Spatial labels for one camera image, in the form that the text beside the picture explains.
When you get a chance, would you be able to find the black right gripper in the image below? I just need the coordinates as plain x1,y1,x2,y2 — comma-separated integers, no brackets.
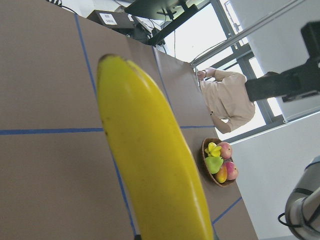
245,21,320,102

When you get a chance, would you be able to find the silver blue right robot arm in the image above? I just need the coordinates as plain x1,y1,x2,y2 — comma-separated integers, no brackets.
245,21,320,240

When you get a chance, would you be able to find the brown wicker basket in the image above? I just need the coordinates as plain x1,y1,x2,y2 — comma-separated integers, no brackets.
200,137,239,187

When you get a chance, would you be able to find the person in beige shirt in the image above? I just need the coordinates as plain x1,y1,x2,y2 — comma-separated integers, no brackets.
196,67,256,134

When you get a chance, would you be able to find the red apple left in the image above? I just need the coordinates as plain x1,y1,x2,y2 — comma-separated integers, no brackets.
217,141,233,160

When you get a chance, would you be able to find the red apple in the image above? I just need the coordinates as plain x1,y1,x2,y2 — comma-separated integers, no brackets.
217,141,233,160
225,161,239,180

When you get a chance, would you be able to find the yellow starfruit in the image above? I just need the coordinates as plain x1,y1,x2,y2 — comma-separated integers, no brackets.
204,142,222,157

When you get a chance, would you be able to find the red apple right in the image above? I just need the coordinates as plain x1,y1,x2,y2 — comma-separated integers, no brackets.
225,161,239,180

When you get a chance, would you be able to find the green pear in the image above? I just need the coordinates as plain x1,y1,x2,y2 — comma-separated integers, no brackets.
204,156,224,174

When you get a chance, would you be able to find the orange mango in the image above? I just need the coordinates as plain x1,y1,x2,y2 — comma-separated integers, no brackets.
215,163,228,184

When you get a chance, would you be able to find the black box white label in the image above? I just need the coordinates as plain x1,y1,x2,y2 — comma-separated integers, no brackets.
87,10,135,29

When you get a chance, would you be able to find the aluminium frame post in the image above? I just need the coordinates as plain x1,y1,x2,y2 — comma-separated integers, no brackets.
191,0,320,70

